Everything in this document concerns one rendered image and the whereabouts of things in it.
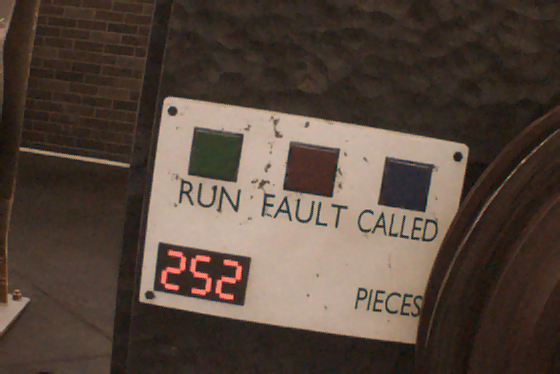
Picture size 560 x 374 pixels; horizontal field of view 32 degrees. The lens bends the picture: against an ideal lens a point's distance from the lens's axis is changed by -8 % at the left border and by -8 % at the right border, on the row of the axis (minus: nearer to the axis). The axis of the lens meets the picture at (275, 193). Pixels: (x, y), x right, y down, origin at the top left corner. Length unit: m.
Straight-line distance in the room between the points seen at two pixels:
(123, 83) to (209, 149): 6.12
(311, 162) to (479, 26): 0.19
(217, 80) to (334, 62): 0.10
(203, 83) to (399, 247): 0.22
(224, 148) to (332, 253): 0.13
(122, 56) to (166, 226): 6.09
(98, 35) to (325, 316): 6.16
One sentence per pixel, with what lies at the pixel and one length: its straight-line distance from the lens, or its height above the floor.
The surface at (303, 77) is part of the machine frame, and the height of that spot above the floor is 1.27.
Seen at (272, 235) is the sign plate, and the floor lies 1.14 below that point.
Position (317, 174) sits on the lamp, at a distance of 0.86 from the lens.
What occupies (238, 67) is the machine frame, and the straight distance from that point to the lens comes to 0.88.
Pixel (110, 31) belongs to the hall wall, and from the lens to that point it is 6.97.
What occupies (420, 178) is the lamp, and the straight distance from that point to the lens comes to 0.87.
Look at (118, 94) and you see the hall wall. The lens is 6.99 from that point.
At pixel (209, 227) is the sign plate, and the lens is 0.88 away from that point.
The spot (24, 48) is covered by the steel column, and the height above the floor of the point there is 1.02.
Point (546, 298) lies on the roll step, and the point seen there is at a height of 1.16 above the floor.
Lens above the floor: 1.35
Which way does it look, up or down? 11 degrees down
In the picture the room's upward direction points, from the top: 9 degrees clockwise
